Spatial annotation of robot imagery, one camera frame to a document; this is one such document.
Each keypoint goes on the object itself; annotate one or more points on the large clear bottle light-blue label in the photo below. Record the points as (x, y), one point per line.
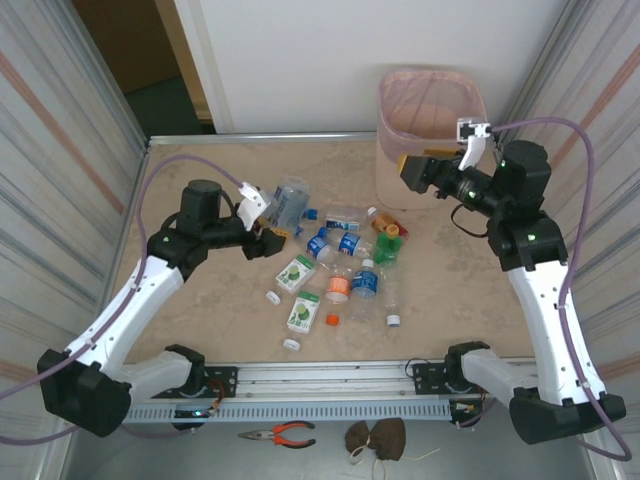
(286, 200)

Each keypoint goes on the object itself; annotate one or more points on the beige door frame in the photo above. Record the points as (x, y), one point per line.
(182, 50)

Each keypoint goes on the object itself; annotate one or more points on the aluminium table edge rail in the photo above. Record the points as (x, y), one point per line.
(250, 138)

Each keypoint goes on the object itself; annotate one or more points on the translucent striped enclosure panel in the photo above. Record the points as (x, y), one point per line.
(600, 75)
(50, 150)

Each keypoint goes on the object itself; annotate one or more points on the beige plastic waste bin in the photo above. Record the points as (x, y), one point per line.
(400, 190)

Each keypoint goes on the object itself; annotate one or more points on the white bottle green label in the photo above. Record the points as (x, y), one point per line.
(303, 312)
(296, 272)

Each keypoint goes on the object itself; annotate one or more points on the wide aluminium mounting rail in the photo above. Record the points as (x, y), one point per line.
(325, 380)

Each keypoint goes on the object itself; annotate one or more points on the black controller board green light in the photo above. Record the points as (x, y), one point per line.
(192, 413)

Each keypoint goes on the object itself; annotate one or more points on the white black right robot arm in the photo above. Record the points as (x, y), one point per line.
(550, 320)

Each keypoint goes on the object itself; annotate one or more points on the green bottle yellow cap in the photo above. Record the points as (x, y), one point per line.
(387, 250)

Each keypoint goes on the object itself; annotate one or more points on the purple plastic bin liner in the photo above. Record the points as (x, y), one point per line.
(430, 95)

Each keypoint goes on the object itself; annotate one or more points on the brown cloth pouch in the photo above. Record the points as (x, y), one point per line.
(389, 437)
(359, 435)

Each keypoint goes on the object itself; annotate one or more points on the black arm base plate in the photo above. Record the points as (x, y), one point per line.
(427, 375)
(225, 382)

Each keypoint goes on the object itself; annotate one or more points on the clear bottle red white label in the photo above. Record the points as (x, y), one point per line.
(337, 286)

